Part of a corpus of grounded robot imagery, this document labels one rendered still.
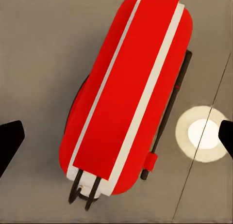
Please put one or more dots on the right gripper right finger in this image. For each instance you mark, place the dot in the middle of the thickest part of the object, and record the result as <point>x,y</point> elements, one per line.
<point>225,134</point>

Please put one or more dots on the coffee table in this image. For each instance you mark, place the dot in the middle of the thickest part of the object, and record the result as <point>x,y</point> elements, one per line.
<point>47,50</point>

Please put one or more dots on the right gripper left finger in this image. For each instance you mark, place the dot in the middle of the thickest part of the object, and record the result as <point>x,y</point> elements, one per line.
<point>11,137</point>

